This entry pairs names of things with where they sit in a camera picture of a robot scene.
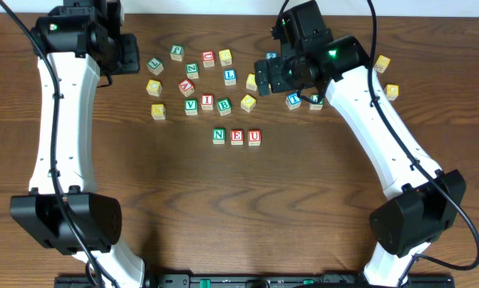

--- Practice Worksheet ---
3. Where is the blue L block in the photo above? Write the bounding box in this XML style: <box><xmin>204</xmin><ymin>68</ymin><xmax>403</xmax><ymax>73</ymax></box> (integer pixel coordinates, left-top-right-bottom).
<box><xmin>223</xmin><ymin>69</ymin><xmax>237</xmax><ymax>86</ymax></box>

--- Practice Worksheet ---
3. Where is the blue 2 block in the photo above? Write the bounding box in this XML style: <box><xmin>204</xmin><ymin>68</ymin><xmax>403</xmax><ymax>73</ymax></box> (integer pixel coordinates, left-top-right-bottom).
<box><xmin>265</xmin><ymin>52</ymin><xmax>278</xmax><ymax>59</ymax></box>

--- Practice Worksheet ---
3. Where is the yellow O block lower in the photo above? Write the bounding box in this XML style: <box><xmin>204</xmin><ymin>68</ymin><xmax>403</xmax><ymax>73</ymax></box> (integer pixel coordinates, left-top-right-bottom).
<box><xmin>240</xmin><ymin>94</ymin><xmax>257</xmax><ymax>113</ymax></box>

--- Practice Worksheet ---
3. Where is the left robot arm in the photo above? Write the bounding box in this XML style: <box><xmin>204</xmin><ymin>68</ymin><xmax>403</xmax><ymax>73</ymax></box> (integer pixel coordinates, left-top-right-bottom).
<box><xmin>10</xmin><ymin>0</ymin><xmax>151</xmax><ymax>287</ymax></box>

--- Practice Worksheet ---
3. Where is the green V block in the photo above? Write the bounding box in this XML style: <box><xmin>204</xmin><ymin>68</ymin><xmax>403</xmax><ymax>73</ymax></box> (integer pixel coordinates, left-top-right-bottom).
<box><xmin>184</xmin><ymin>99</ymin><xmax>198</xmax><ymax>116</ymax></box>

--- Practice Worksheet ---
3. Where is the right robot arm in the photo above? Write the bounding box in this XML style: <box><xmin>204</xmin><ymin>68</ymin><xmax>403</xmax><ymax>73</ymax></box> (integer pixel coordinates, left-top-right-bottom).
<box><xmin>254</xmin><ymin>1</ymin><xmax>466</xmax><ymax>287</ymax></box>

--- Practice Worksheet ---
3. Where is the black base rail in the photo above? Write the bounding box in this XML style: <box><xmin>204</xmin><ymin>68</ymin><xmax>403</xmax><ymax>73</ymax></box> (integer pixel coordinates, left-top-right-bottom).
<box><xmin>54</xmin><ymin>273</ymin><xmax>455</xmax><ymax>288</ymax></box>

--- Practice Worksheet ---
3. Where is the red I block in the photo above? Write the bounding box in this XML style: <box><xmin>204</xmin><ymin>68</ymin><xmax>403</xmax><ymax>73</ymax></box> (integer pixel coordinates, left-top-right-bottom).
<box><xmin>201</xmin><ymin>94</ymin><xmax>214</xmax><ymax>110</ymax></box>

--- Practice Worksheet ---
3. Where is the yellow block top row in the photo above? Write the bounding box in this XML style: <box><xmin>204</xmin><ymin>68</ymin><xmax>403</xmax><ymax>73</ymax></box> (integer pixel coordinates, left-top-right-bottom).
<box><xmin>218</xmin><ymin>49</ymin><xmax>233</xmax><ymax>66</ymax></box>

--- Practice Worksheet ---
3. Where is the black cable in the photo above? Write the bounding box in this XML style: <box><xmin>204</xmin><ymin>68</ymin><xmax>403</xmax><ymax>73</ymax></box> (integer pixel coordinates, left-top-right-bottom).
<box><xmin>365</xmin><ymin>0</ymin><xmax>479</xmax><ymax>287</ymax></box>
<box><xmin>0</xmin><ymin>0</ymin><xmax>120</xmax><ymax>288</ymax></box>

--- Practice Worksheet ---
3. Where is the blue T block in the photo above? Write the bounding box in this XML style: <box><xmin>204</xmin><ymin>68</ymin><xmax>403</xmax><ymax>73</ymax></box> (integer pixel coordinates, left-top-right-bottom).
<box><xmin>285</xmin><ymin>93</ymin><xmax>301</xmax><ymax>110</ymax></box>

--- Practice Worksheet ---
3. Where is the yellow G block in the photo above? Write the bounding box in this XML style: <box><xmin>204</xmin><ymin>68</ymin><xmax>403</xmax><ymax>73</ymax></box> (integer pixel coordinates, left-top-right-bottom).
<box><xmin>384</xmin><ymin>84</ymin><xmax>399</xmax><ymax>101</ymax></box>

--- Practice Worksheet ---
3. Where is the green L block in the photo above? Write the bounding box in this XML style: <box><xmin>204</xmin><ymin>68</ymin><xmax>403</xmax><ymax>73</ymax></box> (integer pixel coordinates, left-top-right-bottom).
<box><xmin>147</xmin><ymin>58</ymin><xmax>164</xmax><ymax>75</ymax></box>

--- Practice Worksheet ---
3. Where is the yellow K block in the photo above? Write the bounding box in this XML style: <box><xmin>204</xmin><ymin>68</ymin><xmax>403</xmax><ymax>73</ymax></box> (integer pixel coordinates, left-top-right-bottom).
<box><xmin>151</xmin><ymin>104</ymin><xmax>166</xmax><ymax>120</ymax></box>

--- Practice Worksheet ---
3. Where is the yellow C block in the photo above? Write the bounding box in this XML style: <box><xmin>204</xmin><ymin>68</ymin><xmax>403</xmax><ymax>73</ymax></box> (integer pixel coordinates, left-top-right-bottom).
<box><xmin>146</xmin><ymin>79</ymin><xmax>162</xmax><ymax>97</ymax></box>

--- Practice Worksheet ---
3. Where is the green B block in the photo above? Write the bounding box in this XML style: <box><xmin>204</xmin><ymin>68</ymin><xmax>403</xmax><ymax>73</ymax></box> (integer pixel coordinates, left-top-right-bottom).
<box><xmin>217</xmin><ymin>98</ymin><xmax>232</xmax><ymax>116</ymax></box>

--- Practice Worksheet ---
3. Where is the right black cable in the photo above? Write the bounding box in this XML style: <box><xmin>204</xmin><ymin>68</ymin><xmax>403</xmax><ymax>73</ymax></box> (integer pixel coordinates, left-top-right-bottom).
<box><xmin>365</xmin><ymin>0</ymin><xmax>479</xmax><ymax>287</ymax></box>

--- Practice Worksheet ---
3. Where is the green Z block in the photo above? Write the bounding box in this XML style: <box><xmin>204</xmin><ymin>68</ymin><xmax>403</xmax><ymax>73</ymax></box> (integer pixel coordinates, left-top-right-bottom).
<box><xmin>186</xmin><ymin>62</ymin><xmax>199</xmax><ymax>79</ymax></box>

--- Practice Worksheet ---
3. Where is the left black cable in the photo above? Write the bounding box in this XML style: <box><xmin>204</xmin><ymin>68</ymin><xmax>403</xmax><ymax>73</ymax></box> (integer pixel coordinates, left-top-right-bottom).
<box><xmin>0</xmin><ymin>0</ymin><xmax>120</xmax><ymax>288</ymax></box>

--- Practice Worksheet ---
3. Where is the red A block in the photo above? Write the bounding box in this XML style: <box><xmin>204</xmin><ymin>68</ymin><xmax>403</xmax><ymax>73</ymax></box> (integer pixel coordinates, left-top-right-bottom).
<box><xmin>178</xmin><ymin>78</ymin><xmax>195</xmax><ymax>97</ymax></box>

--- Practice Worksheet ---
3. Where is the yellow S block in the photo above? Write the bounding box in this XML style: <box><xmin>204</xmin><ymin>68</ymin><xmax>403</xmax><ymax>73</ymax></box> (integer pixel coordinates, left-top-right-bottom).
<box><xmin>245</xmin><ymin>74</ymin><xmax>257</xmax><ymax>91</ymax></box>

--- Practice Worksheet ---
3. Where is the red E block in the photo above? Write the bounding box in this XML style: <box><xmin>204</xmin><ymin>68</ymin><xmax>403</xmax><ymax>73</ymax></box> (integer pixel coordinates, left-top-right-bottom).
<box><xmin>230</xmin><ymin>130</ymin><xmax>244</xmax><ymax>146</ymax></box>

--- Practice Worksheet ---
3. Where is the green N block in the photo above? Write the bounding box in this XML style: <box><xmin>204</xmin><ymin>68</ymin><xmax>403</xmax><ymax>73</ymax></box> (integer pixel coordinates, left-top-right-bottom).
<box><xmin>212</xmin><ymin>128</ymin><xmax>226</xmax><ymax>145</ymax></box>

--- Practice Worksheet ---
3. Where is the yellow block far right top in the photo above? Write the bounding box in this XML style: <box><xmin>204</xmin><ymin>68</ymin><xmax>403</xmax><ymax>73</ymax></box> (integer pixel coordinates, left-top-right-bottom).
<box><xmin>373</xmin><ymin>55</ymin><xmax>391</xmax><ymax>74</ymax></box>

